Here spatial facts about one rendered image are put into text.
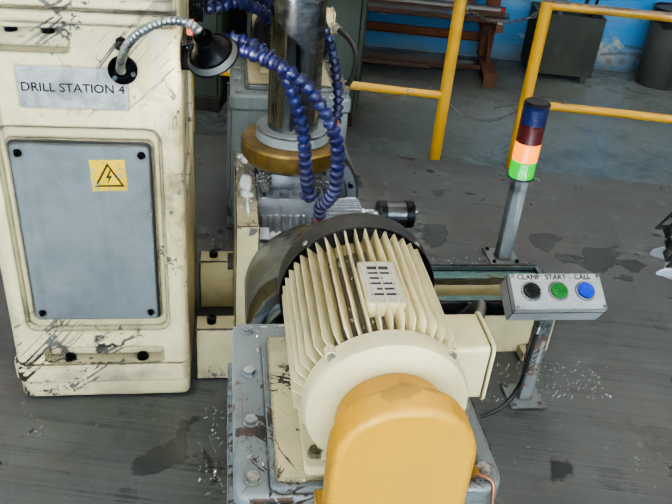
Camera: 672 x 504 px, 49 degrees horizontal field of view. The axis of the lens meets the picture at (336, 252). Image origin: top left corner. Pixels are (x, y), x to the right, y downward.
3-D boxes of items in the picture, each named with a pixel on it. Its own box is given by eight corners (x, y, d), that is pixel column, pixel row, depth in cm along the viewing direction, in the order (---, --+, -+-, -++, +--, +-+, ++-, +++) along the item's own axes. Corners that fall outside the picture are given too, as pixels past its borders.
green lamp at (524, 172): (512, 181, 173) (516, 164, 171) (504, 170, 178) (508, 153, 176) (536, 182, 174) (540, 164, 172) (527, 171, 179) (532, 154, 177)
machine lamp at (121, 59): (97, 112, 95) (88, 13, 88) (109, 82, 104) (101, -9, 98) (238, 116, 97) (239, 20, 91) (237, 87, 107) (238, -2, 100)
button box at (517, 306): (505, 321, 130) (515, 309, 125) (498, 284, 133) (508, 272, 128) (596, 320, 132) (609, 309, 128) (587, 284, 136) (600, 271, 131)
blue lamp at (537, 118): (524, 128, 166) (529, 109, 164) (516, 118, 171) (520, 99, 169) (549, 128, 167) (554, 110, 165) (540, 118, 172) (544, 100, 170)
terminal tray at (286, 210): (257, 234, 135) (258, 199, 131) (255, 206, 144) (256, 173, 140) (322, 234, 137) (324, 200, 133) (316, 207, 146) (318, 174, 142)
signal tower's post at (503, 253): (491, 266, 184) (527, 107, 163) (481, 249, 191) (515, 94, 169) (521, 266, 186) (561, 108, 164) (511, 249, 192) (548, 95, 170)
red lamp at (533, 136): (520, 146, 169) (524, 128, 166) (512, 136, 174) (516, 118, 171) (545, 147, 170) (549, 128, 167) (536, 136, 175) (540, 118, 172)
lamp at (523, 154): (516, 164, 171) (520, 146, 169) (508, 153, 176) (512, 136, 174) (540, 164, 172) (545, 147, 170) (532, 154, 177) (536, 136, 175)
